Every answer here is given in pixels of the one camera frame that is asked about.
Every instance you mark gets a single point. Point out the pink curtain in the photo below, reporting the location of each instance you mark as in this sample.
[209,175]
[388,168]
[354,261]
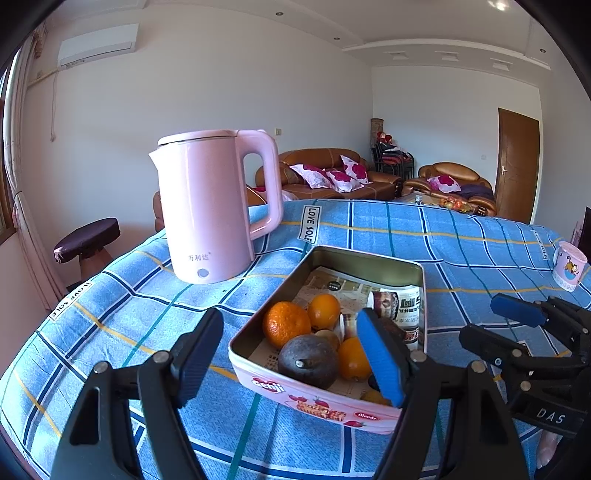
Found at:
[32,184]

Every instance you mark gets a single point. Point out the dark padded stool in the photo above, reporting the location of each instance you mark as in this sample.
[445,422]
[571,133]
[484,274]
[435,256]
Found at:
[85,237]

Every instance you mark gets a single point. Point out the brown wooden door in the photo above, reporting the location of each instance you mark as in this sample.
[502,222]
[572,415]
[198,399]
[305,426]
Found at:
[517,166]

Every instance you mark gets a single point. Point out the window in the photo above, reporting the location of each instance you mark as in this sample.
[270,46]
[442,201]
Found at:
[5,161]

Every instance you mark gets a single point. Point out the pink electric kettle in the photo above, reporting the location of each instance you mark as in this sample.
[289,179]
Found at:
[207,207]

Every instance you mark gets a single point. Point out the dark purple round fruit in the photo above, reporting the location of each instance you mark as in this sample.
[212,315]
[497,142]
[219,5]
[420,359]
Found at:
[307,362]

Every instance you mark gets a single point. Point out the coffee table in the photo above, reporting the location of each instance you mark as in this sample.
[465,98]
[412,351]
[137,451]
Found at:
[438,203]

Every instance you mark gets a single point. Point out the blue checked tablecloth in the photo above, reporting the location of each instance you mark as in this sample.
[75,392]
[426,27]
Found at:
[138,300]

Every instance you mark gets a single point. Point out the tall patterned vase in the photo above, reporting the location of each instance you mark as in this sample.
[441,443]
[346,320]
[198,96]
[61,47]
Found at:
[376,127]

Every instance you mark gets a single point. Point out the white air conditioner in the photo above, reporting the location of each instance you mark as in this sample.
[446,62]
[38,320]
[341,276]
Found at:
[98,45]

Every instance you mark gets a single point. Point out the brown leather armchair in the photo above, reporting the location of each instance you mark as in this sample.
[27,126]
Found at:
[455,170]

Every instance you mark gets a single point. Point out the brown leather sofa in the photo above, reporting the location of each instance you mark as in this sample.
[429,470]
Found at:
[318,156]

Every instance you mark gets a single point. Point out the pink cartoon cup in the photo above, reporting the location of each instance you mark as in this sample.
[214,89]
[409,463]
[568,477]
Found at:
[570,267]

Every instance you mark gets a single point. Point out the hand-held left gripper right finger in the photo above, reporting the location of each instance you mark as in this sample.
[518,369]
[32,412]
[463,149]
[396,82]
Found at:
[381,355]

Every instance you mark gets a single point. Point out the white pillow red flowers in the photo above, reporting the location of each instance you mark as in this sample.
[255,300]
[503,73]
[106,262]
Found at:
[344,181]
[310,175]
[444,183]
[355,169]

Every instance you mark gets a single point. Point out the brown kiwi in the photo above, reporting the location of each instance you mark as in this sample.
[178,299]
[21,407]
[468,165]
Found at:
[328,339]

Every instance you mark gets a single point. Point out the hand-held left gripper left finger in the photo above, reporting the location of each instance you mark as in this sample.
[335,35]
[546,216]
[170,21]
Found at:
[198,360]

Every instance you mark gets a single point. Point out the purple blanket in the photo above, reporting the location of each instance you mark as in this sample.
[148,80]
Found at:
[478,191]

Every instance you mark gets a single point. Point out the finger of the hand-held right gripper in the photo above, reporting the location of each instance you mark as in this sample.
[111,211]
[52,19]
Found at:
[517,309]
[494,344]

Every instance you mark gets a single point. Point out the person's right hand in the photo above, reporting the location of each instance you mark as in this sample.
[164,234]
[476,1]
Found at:
[549,450]

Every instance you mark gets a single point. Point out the red plush toy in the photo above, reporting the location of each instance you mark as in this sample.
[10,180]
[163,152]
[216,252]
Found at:
[384,137]

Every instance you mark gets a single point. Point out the stacked dark chairs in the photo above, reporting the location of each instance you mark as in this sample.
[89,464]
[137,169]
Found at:
[392,159]

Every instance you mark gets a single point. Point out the pink metal tin box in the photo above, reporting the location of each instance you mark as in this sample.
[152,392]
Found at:
[323,410]

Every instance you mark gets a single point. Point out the orange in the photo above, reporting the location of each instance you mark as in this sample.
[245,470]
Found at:
[353,360]
[286,324]
[324,311]

